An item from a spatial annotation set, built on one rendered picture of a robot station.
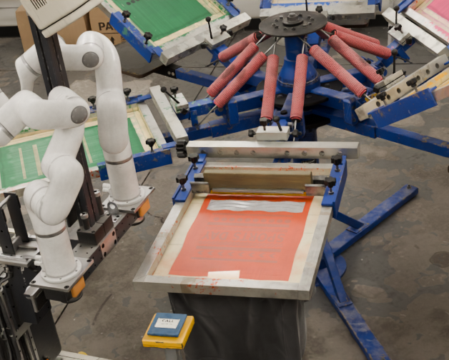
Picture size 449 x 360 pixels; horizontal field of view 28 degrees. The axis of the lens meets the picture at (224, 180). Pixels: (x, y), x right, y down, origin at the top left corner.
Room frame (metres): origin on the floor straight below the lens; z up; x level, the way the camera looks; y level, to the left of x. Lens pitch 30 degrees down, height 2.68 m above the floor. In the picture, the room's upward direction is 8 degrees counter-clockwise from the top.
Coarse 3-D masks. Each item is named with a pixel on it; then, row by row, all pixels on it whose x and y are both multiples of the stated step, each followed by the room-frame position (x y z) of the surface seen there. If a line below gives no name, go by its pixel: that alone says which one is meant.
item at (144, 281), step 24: (216, 168) 3.07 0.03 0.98; (240, 168) 3.04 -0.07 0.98; (264, 168) 3.01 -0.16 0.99; (288, 168) 2.98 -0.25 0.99; (312, 168) 2.95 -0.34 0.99; (168, 216) 2.75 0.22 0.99; (168, 240) 2.63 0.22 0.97; (312, 240) 2.47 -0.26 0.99; (144, 264) 2.47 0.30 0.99; (312, 264) 2.34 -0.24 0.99; (144, 288) 2.38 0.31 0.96; (168, 288) 2.35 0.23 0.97; (192, 288) 2.33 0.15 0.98; (216, 288) 2.30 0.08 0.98; (240, 288) 2.27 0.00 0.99; (264, 288) 2.25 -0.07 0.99; (288, 288) 2.23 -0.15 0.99; (312, 288) 2.25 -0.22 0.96
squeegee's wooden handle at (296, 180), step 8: (208, 176) 2.91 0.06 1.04; (216, 176) 2.90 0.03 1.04; (224, 176) 2.89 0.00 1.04; (232, 176) 2.88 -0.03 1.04; (240, 176) 2.87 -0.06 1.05; (248, 176) 2.86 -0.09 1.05; (256, 176) 2.85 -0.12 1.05; (264, 176) 2.84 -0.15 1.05; (272, 176) 2.83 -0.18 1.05; (280, 176) 2.82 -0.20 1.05; (288, 176) 2.81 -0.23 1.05; (296, 176) 2.80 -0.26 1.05; (304, 176) 2.79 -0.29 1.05; (216, 184) 2.90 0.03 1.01; (224, 184) 2.89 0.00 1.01; (232, 184) 2.88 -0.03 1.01; (240, 184) 2.87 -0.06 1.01; (248, 184) 2.86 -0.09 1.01; (256, 184) 2.85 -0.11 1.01; (264, 184) 2.84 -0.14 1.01; (272, 184) 2.83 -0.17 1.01; (280, 184) 2.82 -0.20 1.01; (288, 184) 2.81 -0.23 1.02; (296, 184) 2.80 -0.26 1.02; (304, 184) 2.79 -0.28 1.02
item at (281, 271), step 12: (300, 216) 2.68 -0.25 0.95; (300, 228) 2.61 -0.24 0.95; (288, 240) 2.55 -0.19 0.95; (300, 240) 2.53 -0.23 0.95; (288, 252) 2.47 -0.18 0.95; (240, 264) 2.44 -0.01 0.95; (252, 264) 2.43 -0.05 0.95; (264, 264) 2.43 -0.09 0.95; (276, 264) 2.42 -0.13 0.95; (288, 264) 2.41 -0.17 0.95; (240, 276) 2.38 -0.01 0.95; (252, 276) 2.37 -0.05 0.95; (264, 276) 2.36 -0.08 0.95; (276, 276) 2.35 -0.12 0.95; (288, 276) 2.34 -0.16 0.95
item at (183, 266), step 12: (204, 204) 2.86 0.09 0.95; (204, 216) 2.77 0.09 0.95; (192, 228) 2.71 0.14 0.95; (204, 228) 2.70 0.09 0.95; (192, 240) 2.63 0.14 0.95; (180, 252) 2.57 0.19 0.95; (192, 252) 2.56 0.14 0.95; (180, 264) 2.50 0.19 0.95; (192, 264) 2.48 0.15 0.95; (204, 264) 2.47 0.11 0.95; (216, 264) 2.46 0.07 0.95; (228, 264) 2.45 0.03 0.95
